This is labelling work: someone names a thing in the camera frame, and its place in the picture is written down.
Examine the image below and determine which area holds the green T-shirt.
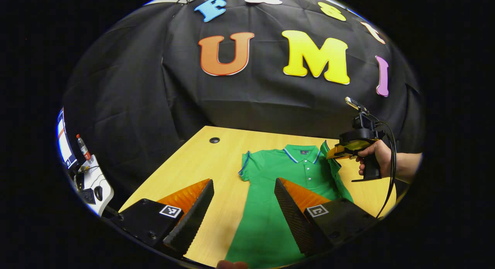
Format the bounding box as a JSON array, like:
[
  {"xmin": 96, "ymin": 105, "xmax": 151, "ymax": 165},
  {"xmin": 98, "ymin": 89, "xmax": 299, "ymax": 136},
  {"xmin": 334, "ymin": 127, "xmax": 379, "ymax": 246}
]
[{"xmin": 225, "ymin": 140, "xmax": 354, "ymax": 269}]

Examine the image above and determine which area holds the black backdrop cloth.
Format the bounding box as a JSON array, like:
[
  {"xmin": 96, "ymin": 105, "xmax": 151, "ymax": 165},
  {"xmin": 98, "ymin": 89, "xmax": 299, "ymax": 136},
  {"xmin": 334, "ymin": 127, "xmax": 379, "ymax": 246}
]
[{"xmin": 62, "ymin": 0, "xmax": 426, "ymax": 207}]

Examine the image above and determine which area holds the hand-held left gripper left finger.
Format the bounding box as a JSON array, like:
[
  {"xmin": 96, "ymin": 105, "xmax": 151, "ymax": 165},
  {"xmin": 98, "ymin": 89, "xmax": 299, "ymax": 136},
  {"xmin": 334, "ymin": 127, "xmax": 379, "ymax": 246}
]
[{"xmin": 112, "ymin": 179, "xmax": 214, "ymax": 258}]

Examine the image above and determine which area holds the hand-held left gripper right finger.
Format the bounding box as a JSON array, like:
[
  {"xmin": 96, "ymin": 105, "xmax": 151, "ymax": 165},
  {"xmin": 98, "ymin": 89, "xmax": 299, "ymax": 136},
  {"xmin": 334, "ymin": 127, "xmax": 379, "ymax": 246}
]
[{"xmin": 275, "ymin": 177, "xmax": 381, "ymax": 257}]

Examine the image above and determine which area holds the computer monitor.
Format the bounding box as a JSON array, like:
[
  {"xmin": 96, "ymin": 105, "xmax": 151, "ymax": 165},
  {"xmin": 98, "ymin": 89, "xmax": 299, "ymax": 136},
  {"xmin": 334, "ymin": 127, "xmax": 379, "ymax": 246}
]
[{"xmin": 57, "ymin": 108, "xmax": 78, "ymax": 169}]

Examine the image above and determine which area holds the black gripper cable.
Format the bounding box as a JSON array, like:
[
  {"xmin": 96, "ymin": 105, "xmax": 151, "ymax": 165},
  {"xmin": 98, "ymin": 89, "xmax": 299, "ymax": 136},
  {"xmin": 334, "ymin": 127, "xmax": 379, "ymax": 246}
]
[{"xmin": 369, "ymin": 114, "xmax": 398, "ymax": 218}]

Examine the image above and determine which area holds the white side desk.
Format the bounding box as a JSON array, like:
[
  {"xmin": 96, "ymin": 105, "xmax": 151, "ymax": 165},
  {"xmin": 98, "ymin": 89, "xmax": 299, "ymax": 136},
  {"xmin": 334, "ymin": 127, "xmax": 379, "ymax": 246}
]
[{"xmin": 73, "ymin": 155, "xmax": 114, "ymax": 217}]

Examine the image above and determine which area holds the clear plastic bottle red cap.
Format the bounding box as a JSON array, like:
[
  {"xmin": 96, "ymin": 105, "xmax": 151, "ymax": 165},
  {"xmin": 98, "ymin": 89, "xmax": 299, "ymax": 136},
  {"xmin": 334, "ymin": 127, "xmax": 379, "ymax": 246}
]
[{"xmin": 76, "ymin": 134, "xmax": 93, "ymax": 165}]

